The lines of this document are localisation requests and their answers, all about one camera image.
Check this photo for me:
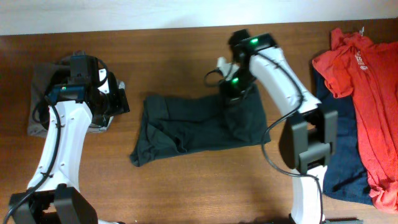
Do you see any dark green Nike t-shirt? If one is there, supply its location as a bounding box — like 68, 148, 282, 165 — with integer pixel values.
130, 85, 271, 167

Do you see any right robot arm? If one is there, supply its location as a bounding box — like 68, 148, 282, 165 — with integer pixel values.
217, 29, 338, 223

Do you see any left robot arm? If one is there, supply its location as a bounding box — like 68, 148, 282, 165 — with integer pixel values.
3, 55, 130, 223

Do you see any grey folded garment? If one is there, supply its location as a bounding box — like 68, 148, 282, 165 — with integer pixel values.
27, 53, 111, 138

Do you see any red garment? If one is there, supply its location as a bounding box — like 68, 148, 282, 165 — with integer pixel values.
312, 28, 397, 214

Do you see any blue garment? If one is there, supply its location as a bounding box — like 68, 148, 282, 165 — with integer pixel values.
313, 70, 373, 205

